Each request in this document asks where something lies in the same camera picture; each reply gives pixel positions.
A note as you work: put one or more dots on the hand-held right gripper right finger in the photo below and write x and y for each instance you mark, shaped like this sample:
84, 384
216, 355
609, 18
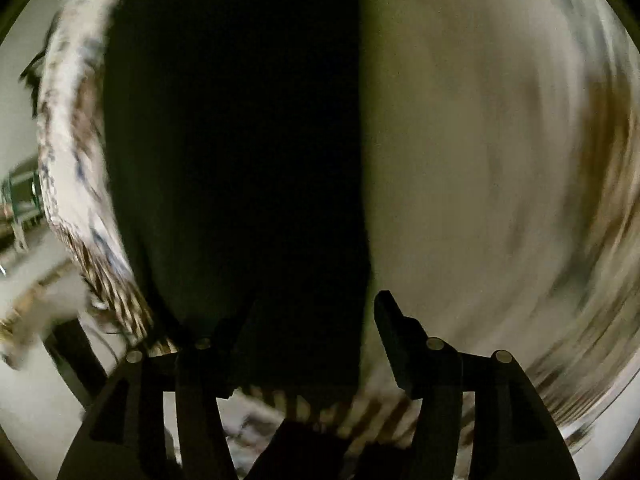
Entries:
396, 332

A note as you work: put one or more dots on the grey metal object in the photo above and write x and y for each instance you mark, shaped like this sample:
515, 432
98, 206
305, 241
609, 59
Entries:
22, 192

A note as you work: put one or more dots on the printed blanket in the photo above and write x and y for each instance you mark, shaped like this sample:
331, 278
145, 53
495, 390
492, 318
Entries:
475, 160

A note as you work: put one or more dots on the dark cloth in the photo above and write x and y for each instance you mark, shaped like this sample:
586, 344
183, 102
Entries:
235, 150

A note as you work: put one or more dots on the black frame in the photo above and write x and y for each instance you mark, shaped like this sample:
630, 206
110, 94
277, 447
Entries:
75, 355

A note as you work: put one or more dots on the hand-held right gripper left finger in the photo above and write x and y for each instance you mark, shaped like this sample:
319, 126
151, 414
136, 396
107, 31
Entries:
200, 385

